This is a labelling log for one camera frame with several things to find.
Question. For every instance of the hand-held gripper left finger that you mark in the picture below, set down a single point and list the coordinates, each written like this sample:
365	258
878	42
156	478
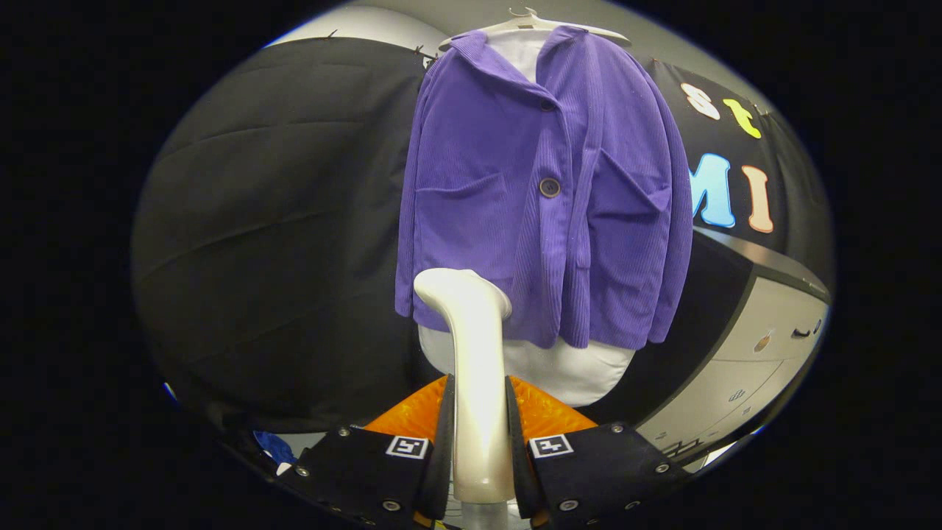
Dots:
368	471

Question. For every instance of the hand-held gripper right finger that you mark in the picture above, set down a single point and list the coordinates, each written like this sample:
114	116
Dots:
611	467

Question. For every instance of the white plastic clothes hanger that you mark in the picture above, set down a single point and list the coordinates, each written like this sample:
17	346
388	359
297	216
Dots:
530	23

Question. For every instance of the small blue object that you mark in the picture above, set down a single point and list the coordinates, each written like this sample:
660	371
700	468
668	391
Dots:
272	447

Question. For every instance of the grey cabinet with dark top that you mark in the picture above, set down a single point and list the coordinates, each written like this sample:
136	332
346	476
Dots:
773	324

